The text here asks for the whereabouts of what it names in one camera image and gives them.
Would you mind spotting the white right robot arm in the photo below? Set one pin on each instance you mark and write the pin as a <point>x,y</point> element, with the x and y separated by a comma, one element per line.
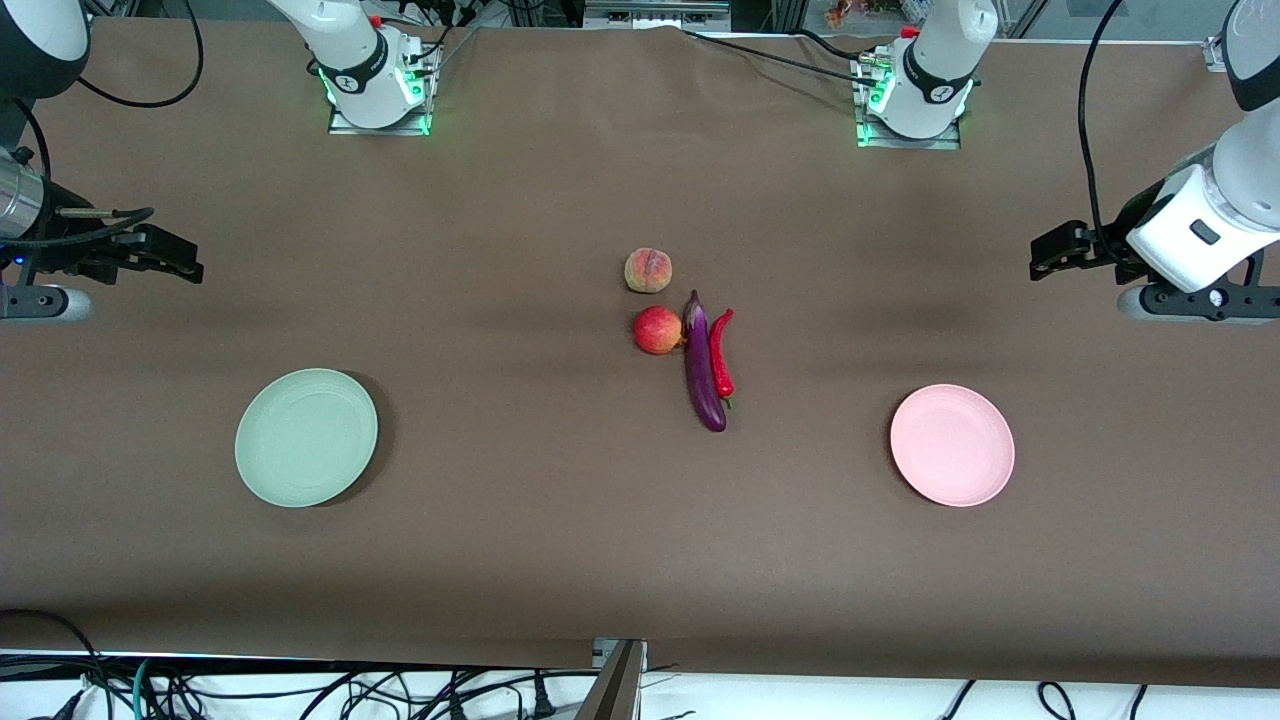
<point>350,50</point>

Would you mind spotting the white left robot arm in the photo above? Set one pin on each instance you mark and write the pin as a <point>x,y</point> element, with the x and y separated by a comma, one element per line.
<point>940,60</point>

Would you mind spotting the brown table cover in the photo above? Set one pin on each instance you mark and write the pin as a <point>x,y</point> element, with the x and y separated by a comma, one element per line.
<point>600,540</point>

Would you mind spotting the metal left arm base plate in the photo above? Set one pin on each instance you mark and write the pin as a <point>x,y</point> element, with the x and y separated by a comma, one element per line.
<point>900,143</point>

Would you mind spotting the aluminium corner profile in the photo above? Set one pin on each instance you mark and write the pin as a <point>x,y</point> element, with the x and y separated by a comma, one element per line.
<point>1215,55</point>

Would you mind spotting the peach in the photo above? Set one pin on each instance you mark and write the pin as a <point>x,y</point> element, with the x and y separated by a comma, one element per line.
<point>648,270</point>

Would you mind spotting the grey metal box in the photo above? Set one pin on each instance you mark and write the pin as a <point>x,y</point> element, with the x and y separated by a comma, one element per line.
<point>650,15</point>

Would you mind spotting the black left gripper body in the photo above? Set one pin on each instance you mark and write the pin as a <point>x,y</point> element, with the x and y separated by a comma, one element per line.
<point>1112,246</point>

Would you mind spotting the pale green plate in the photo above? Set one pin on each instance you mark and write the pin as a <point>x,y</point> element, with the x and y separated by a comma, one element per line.
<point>305,440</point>

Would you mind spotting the pink plate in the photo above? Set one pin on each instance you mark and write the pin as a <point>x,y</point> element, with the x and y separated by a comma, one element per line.
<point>950,445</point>

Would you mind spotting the purple eggplant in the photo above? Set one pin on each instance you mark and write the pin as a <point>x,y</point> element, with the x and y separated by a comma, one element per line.
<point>703,380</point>

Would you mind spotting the red apple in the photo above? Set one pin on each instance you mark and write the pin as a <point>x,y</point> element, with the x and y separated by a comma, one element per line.
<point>657,330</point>

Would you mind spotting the red chili pepper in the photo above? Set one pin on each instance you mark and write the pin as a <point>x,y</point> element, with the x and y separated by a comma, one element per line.
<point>720,360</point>

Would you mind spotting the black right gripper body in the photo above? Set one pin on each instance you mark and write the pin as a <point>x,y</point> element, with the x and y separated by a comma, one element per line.
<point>72,248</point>

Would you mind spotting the aluminium profile post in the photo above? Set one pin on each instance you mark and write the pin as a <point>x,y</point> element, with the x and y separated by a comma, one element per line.
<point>615,690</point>

